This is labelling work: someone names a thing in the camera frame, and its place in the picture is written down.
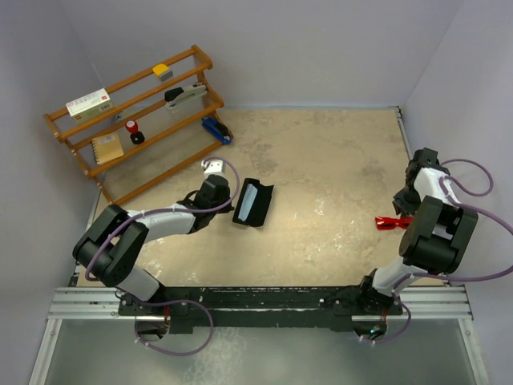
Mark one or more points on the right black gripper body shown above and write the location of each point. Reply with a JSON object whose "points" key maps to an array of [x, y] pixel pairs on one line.
{"points": [[408, 200]]}

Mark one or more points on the red sunglasses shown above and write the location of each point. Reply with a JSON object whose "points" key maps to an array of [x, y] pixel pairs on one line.
{"points": [[389, 223]]}

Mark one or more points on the black glasses case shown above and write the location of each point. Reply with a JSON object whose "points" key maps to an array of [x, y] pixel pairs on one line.
{"points": [[261, 205]]}

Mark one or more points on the light blue cleaning cloth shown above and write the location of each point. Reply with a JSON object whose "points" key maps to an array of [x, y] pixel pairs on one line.
{"points": [[246, 202]]}

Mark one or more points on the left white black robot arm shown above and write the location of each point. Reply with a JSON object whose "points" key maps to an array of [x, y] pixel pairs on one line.
{"points": [[111, 246]]}

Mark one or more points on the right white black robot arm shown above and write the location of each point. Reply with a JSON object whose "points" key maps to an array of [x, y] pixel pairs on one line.
{"points": [[435, 240]]}

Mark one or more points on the blue black stapler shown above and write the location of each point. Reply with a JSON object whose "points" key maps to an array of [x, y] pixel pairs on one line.
{"points": [[219, 131]]}

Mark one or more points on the red black stamp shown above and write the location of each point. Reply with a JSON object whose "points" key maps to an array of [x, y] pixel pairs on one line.
{"points": [[136, 136]]}

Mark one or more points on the wooden three-tier shelf rack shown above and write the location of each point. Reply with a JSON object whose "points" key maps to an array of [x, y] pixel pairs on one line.
{"points": [[159, 121]]}

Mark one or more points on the brown spiral notebook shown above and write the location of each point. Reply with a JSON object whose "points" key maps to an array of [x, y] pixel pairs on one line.
{"points": [[107, 148]]}

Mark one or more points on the black silver stapler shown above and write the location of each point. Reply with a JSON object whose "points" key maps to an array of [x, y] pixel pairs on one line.
{"points": [[179, 95]]}

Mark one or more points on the yellow grey eraser block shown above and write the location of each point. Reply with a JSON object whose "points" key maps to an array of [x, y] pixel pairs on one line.
{"points": [[162, 71]]}

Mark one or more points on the white staples box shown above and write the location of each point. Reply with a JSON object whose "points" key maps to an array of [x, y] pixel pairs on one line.
{"points": [[89, 106]]}

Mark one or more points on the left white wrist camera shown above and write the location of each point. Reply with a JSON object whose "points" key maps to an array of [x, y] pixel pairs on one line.
{"points": [[214, 167]]}

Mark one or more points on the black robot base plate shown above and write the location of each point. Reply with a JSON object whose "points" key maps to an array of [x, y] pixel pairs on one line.
{"points": [[328, 307]]}

